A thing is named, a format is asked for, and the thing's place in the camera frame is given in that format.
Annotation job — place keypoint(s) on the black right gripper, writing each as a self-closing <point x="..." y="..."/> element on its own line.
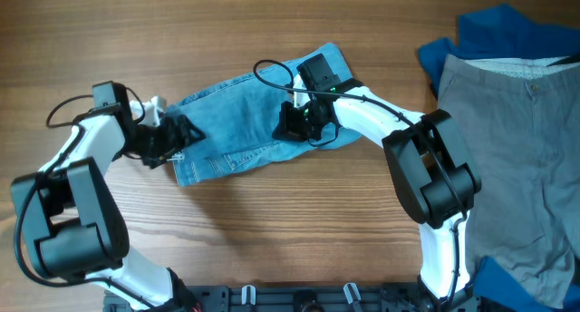
<point x="288" y="123"/>

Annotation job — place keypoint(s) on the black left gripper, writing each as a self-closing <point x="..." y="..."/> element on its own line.
<point x="173" y="143"/>

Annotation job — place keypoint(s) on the light blue denim jeans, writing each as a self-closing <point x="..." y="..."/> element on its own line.
<point x="238" y="117"/>

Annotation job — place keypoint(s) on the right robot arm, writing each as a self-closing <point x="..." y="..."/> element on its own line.
<point x="433" y="174"/>

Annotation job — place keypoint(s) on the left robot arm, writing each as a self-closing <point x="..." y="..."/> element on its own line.
<point x="69" y="230"/>

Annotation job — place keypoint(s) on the dark blue garment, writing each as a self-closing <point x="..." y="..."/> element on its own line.
<point x="497" y="32"/>

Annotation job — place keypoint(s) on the grey trousers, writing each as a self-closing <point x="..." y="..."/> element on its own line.
<point x="521" y="124"/>

